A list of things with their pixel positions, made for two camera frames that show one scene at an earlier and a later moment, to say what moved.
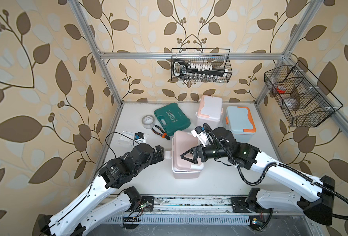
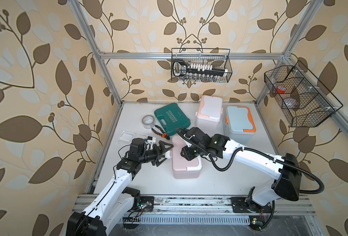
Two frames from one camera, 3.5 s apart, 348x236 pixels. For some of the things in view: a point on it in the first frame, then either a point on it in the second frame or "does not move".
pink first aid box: x=183 y=141 does not move
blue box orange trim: x=240 y=121 does not move
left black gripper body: x=152 y=159 -> x=151 y=155
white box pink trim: x=209 y=111 does not move
